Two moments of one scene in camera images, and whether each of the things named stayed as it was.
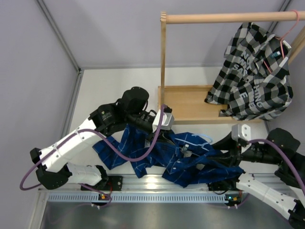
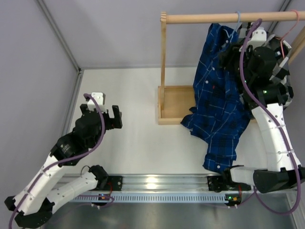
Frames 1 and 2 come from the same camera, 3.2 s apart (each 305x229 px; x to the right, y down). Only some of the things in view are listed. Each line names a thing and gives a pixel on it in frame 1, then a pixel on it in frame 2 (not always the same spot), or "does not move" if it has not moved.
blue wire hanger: x=205 y=143 -> x=231 y=35
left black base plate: x=114 y=183 does not move
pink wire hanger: x=280 y=39 does not move
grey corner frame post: x=55 y=25 does not move
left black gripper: x=151 y=130 -> x=115 y=122
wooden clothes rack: x=188 y=102 does not move
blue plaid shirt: x=182 y=159 -> x=219 y=113
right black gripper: x=227 y=143 -> x=231 y=53
